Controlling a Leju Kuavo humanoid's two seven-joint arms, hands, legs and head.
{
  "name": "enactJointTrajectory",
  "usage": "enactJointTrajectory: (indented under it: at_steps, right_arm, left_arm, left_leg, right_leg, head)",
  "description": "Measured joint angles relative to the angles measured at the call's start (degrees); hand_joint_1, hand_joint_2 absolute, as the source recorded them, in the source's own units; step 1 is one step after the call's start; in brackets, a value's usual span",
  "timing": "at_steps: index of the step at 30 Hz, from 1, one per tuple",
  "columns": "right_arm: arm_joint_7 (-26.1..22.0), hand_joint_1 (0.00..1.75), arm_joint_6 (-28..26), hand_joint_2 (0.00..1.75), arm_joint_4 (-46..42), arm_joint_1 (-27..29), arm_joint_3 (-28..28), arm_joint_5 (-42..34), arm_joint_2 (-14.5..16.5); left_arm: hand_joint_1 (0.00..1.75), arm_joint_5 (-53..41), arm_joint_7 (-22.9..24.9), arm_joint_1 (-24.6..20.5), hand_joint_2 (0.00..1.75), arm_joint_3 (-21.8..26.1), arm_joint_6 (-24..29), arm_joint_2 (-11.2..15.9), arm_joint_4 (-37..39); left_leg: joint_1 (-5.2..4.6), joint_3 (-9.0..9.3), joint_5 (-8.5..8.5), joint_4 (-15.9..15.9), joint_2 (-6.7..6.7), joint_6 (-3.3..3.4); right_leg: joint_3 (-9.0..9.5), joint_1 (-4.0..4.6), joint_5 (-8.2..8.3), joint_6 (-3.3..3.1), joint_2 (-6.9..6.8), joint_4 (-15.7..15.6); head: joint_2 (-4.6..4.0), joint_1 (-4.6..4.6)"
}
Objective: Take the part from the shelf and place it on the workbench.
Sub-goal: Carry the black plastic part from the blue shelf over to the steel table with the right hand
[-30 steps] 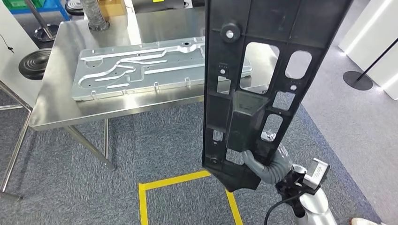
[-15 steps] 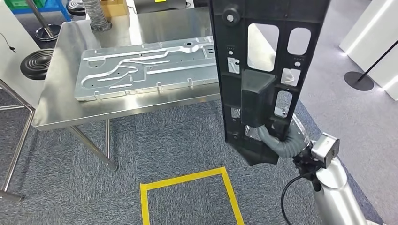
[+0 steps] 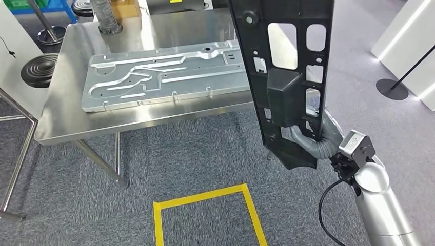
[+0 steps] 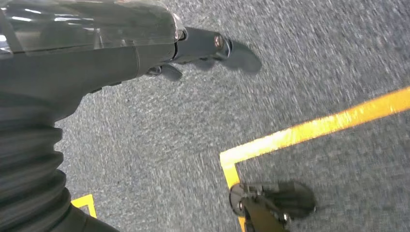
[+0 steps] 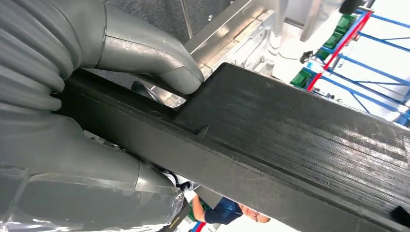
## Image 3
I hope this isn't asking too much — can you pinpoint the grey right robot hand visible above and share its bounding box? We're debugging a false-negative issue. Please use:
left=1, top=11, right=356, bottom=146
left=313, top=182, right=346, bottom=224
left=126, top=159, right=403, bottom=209
left=289, top=96, right=345, bottom=160

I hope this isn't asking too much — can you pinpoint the black plastic plate holder part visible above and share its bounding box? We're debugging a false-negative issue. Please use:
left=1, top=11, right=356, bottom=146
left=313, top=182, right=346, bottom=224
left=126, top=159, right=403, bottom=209
left=227, top=0, right=335, bottom=171

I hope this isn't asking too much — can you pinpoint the stainless steel workbench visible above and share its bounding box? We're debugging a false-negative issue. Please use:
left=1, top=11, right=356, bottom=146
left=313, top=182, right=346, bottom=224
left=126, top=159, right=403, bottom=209
left=34, top=7, right=346, bottom=189

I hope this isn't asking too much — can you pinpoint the white lit display block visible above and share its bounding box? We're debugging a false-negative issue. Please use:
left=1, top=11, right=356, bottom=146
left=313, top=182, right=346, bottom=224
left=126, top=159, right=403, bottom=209
left=370, top=0, right=435, bottom=112

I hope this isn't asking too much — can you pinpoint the stamped sheet metal panel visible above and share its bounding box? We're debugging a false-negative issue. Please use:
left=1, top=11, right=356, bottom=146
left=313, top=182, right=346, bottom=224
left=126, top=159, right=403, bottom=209
left=81, top=39, right=254, bottom=113

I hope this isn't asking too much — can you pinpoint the cardboard box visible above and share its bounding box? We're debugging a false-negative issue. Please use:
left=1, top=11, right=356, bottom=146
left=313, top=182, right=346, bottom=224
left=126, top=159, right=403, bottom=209
left=110, top=0, right=142, bottom=23

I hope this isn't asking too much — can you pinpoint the black ribbed round base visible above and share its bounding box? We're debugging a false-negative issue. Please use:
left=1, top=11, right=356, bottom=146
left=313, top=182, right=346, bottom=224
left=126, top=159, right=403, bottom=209
left=71, top=0, right=94, bottom=17
left=21, top=53, right=59, bottom=89

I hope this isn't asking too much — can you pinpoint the stainless steel side table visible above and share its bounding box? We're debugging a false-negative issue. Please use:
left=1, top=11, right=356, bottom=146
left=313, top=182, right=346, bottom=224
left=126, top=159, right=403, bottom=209
left=0, top=88, right=38, bottom=221

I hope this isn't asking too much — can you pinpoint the green plastic crate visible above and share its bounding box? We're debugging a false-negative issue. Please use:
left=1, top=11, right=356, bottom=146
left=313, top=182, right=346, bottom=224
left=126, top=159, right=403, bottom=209
left=3, top=0, right=47, bottom=10

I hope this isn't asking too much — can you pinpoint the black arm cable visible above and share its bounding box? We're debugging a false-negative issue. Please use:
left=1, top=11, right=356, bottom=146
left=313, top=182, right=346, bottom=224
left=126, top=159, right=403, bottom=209
left=318, top=179, right=347, bottom=246

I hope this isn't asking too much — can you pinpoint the black stanchion post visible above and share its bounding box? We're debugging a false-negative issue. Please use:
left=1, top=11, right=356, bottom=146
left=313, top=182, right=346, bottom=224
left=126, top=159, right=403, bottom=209
left=376, top=44, right=435, bottom=101

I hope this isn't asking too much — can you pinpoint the grey ribbed hose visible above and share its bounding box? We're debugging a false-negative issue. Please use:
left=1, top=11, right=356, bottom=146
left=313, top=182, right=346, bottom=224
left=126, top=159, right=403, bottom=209
left=89, top=0, right=123, bottom=36

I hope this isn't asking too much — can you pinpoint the blue metal frame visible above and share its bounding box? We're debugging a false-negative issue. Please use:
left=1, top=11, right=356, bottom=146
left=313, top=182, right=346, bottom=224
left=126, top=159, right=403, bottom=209
left=10, top=0, right=78, bottom=24

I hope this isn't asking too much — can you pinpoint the chrome stanchion post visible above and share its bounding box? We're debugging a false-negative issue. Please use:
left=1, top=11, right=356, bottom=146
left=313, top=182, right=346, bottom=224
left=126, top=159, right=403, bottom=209
left=27, top=0, right=67, bottom=46

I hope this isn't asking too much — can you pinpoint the thin black wall cable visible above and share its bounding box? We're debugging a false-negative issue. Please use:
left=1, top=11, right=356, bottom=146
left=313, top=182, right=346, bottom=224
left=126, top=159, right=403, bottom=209
left=0, top=35, right=17, bottom=59

